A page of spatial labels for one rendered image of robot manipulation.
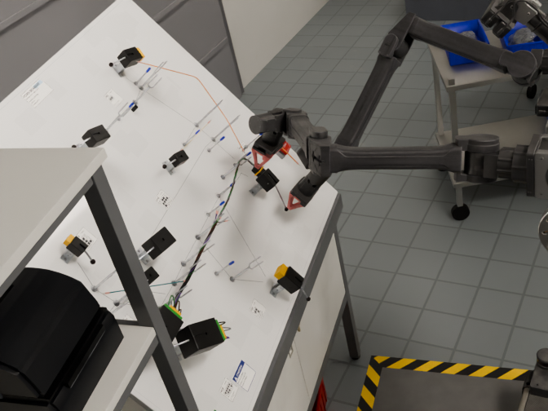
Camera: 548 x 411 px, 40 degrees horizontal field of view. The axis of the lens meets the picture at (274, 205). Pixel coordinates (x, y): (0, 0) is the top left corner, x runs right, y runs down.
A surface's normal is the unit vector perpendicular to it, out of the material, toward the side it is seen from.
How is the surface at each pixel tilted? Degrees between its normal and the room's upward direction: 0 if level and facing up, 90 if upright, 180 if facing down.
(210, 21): 90
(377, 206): 0
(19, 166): 0
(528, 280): 0
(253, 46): 90
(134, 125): 53
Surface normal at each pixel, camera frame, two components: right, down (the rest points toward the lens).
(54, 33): 0.88, 0.12
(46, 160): -0.20, -0.80
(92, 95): 0.62, -0.47
